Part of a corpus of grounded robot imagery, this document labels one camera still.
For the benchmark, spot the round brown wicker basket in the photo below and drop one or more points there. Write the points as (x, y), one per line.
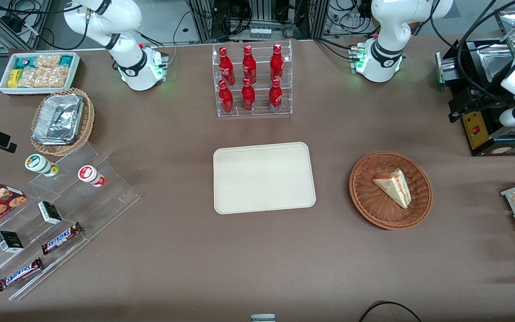
(371, 210)

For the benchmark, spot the red cola bottle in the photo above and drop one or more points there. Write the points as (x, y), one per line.
(248, 97)
(226, 67)
(276, 65)
(249, 67)
(226, 99)
(275, 97)

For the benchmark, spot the clear acrylic stepped display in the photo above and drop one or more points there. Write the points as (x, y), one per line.
(105, 199)

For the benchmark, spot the white rectangular snack bin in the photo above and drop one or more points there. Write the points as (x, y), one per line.
(5, 91)

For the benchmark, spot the Snickers chocolate bar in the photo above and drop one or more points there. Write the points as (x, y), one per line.
(18, 274)
(61, 239)

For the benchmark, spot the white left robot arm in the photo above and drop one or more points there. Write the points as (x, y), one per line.
(385, 62)

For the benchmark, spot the teal snack packet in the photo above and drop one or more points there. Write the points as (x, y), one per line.
(23, 62)
(66, 60)

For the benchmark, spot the cream rectangular plastic tray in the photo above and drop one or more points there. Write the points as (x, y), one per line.
(248, 188)

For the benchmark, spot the yellow snack packet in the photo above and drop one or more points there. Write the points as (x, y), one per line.
(14, 78)

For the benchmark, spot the large clear cracker bag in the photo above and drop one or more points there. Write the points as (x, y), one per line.
(43, 77)

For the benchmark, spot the clear acrylic bottle rack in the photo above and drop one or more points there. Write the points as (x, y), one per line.
(259, 112)

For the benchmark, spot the silver foil container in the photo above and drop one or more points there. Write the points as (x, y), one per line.
(58, 120)

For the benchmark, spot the red-lidded white cup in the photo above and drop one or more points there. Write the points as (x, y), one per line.
(88, 174)

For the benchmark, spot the black sealing machine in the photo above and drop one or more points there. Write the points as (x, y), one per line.
(476, 116)

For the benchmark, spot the small black box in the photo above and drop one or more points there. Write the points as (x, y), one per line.
(50, 213)
(9, 242)

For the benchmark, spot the grey object at table edge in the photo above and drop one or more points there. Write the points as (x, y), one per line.
(263, 318)

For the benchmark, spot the green-lidded white cup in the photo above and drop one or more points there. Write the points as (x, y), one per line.
(36, 163)

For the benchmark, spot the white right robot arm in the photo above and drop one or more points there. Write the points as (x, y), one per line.
(134, 71)

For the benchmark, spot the triangular sandwich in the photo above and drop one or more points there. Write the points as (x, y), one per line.
(395, 188)

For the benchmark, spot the oval light wicker basket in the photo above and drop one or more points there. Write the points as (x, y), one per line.
(86, 125)

